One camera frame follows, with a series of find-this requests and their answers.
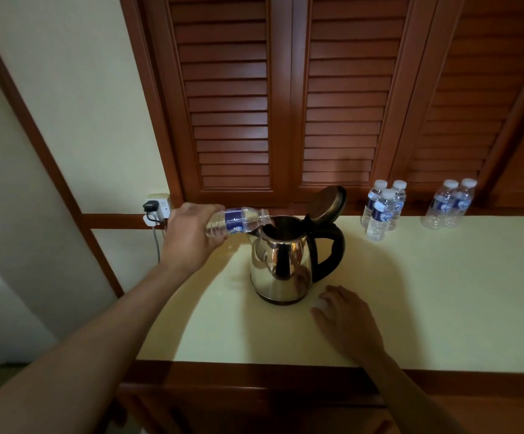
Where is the brown wooden counter cabinet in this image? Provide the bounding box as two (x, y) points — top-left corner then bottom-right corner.
(94, 360), (524, 434)

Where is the clear water bottle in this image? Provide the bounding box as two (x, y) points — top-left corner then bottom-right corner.
(205, 206), (274, 238)

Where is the person's left forearm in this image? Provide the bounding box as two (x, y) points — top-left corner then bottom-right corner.
(0, 259), (187, 434)

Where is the brown louvered wooden door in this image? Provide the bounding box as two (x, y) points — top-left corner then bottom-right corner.
(289, 0), (443, 203)
(141, 0), (293, 207)
(388, 0), (524, 201)

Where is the grey power cable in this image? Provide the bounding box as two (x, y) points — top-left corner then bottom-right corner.
(146, 211), (162, 264)

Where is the person's right forearm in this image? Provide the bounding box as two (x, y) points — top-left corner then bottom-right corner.
(359, 350), (470, 434)

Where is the sealed water bottle blue label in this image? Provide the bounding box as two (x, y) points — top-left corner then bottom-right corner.
(445, 178), (478, 229)
(386, 180), (407, 231)
(365, 189), (396, 243)
(360, 180), (388, 229)
(421, 179), (459, 230)

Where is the white wall socket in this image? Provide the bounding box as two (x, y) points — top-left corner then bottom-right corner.
(143, 194), (173, 228)

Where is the stainless steel electric kettle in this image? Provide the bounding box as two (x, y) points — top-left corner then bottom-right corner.
(247, 185), (348, 306)

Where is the person's right hand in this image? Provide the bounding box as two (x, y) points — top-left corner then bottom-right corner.
(310, 285), (386, 363)

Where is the person's left hand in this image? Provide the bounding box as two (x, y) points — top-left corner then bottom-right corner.
(160, 202), (229, 274)

